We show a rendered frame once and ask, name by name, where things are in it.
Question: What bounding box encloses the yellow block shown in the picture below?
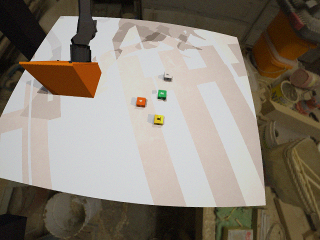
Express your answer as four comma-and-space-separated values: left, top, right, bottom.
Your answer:
154, 114, 164, 126

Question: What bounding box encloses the green block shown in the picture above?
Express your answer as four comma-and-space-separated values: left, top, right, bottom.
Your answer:
157, 90, 167, 100

